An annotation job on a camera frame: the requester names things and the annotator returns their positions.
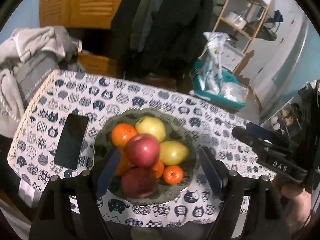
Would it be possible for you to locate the white cooking pot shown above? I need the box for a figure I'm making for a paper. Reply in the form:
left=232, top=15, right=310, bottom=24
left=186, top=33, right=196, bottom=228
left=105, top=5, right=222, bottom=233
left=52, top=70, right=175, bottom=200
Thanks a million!
left=226, top=11, right=247, bottom=28

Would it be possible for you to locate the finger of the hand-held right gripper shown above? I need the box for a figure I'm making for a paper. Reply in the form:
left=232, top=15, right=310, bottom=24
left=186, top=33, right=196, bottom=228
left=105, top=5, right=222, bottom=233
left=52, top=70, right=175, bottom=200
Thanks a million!
left=246, top=122, right=299, bottom=150
left=232, top=126, right=294, bottom=156

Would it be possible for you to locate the bright red apple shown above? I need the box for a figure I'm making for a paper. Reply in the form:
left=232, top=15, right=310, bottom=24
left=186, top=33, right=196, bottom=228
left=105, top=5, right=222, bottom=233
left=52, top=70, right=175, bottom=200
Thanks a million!
left=125, top=134, right=161, bottom=168

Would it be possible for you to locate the wooden louvered wardrobe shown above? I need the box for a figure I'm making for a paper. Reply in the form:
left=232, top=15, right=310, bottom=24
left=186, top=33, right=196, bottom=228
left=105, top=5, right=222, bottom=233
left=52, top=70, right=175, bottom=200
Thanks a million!
left=39, top=0, right=144, bottom=28

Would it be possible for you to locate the olive hanging bag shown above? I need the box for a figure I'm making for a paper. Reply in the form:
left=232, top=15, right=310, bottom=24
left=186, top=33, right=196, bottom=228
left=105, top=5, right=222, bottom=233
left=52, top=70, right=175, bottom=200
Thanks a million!
left=257, top=17, right=278, bottom=42

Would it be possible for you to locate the black hooded coat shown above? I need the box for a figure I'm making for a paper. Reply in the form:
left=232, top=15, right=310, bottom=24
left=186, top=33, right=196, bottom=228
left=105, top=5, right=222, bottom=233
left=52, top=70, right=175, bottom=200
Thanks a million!
left=111, top=0, right=214, bottom=80

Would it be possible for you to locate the grey door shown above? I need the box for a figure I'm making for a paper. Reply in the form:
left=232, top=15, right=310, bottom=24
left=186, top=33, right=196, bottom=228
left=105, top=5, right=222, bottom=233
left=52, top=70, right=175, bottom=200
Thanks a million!
left=255, top=12, right=310, bottom=110

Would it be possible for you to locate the white rice bag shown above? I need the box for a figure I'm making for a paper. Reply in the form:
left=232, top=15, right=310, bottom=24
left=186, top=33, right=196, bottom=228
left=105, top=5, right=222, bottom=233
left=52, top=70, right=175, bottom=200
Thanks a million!
left=197, top=31, right=229, bottom=94

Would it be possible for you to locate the shoe rack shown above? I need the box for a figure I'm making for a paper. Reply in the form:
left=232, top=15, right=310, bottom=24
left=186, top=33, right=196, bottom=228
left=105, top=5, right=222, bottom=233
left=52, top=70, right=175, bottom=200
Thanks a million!
left=260, top=80, right=308, bottom=135

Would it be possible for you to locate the grey clothing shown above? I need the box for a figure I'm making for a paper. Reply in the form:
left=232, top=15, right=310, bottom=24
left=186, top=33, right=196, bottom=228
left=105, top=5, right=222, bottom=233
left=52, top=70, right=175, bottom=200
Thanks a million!
left=52, top=25, right=85, bottom=72

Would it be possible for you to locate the person's right hand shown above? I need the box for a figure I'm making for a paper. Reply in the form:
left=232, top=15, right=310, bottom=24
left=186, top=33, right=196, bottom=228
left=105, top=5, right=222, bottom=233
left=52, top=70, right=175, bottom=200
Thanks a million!
left=272, top=175, right=313, bottom=233

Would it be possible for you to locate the dark red apple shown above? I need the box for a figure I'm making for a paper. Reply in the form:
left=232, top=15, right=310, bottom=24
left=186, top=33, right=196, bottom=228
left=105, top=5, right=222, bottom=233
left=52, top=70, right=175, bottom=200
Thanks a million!
left=121, top=167, right=159, bottom=198

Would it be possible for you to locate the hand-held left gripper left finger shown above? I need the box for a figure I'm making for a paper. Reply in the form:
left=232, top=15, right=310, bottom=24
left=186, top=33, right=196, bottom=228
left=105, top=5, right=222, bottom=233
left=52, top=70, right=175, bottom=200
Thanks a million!
left=29, top=147, right=122, bottom=240

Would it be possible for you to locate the large orange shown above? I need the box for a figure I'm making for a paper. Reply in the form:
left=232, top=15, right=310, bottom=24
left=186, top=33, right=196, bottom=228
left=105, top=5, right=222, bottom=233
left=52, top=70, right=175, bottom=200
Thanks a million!
left=114, top=148, right=133, bottom=177
left=111, top=123, right=138, bottom=148

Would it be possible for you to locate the black smartphone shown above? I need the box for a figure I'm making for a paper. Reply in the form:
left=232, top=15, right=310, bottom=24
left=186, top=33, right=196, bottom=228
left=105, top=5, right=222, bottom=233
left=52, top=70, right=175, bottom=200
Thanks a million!
left=54, top=114, right=90, bottom=170

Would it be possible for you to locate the grey fabric bag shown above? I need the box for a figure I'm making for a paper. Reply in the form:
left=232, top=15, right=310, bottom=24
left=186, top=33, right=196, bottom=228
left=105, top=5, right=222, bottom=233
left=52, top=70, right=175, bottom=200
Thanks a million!
left=12, top=55, right=63, bottom=108

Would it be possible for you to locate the white printed box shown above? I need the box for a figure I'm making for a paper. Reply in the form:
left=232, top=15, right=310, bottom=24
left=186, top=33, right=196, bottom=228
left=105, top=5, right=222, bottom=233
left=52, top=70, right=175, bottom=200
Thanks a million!
left=220, top=45, right=244, bottom=70

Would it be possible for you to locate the grey jacket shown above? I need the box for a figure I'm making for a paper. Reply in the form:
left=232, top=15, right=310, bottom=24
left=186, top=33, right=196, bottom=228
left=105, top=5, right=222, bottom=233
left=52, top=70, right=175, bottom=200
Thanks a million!
left=130, top=0, right=163, bottom=53

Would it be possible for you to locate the wooden shelf rack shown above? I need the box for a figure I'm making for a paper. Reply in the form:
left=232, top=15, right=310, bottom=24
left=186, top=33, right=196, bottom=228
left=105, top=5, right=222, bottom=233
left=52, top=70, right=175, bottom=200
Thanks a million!
left=211, top=0, right=277, bottom=73

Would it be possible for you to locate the wooden drawer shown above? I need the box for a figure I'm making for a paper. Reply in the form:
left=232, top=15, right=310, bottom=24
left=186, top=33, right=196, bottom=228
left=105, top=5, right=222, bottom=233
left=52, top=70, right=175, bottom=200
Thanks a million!
left=76, top=53, right=118, bottom=78

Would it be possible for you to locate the yellow-green lemon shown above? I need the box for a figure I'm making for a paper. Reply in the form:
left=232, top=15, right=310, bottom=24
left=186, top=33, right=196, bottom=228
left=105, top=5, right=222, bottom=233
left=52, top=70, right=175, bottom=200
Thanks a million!
left=159, top=141, right=189, bottom=165
left=135, top=116, right=167, bottom=143

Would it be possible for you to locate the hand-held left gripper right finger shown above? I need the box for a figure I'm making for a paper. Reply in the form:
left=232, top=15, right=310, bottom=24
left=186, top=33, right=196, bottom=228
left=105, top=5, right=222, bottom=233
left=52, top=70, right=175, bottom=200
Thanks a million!
left=198, top=146, right=292, bottom=240

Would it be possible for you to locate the small mandarin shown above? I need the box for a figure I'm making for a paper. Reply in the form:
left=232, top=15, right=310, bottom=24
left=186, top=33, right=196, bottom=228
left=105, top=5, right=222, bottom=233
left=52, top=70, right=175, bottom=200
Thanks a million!
left=162, top=165, right=184, bottom=184
left=150, top=160, right=165, bottom=179

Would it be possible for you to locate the teal plastic crate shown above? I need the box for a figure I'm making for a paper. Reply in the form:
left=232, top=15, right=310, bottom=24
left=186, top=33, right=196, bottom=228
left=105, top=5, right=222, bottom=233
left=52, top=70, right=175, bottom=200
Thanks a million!
left=191, top=60, right=249, bottom=110

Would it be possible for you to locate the green glass bowl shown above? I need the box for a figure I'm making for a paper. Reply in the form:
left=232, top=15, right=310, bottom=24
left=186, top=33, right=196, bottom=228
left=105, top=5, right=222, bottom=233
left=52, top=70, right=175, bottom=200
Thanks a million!
left=93, top=107, right=198, bottom=205

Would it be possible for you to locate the cat print tablecloth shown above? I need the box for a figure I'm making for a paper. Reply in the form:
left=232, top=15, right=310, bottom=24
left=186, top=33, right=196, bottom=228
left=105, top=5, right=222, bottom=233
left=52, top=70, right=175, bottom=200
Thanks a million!
left=7, top=69, right=278, bottom=228

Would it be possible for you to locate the clear plastic bag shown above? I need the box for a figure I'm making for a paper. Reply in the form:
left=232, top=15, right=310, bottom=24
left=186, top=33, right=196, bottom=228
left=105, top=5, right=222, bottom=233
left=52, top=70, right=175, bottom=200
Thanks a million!
left=220, top=81, right=248, bottom=103

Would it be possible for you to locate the cardboard box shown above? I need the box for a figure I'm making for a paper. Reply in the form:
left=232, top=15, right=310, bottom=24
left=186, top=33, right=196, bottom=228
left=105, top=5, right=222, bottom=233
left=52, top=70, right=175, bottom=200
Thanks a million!
left=234, top=86, right=262, bottom=114

